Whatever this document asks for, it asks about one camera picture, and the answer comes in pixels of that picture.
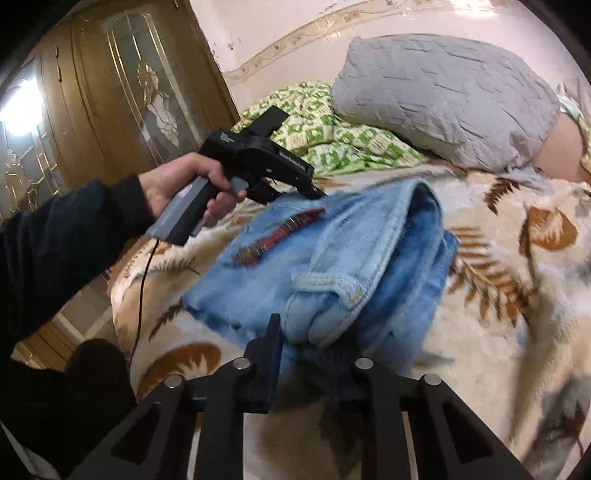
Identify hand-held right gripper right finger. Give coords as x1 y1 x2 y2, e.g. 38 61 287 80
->
335 355 536 480

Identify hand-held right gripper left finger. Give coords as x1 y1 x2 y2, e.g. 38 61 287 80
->
67 313 283 480

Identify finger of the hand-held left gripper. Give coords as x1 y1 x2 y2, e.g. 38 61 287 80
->
294 177 331 201

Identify blue denim pants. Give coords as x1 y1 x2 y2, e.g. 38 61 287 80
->
181 178 460 370

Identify person's left forearm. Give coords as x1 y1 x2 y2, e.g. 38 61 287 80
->
0 173 155 370

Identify person's left hand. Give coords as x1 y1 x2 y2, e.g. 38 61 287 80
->
139 152 249 229

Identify green checked quilt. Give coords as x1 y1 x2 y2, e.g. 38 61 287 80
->
229 82 428 178

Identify leaf printed fleece blanket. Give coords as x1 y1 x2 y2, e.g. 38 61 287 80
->
106 164 591 480

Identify grey quilted comforter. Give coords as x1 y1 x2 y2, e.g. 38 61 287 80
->
330 33 561 169

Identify wooden wardrobe with glass doors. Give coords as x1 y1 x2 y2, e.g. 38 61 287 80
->
0 0 242 370

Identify person's black clothed leg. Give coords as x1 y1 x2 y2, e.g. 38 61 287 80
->
0 339 139 480

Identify pink pillow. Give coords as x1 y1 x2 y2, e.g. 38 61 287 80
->
531 113 591 185

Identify cream satin cloth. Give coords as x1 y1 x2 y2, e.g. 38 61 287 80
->
556 90 587 127

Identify black cable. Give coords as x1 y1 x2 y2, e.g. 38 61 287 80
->
128 237 160 370

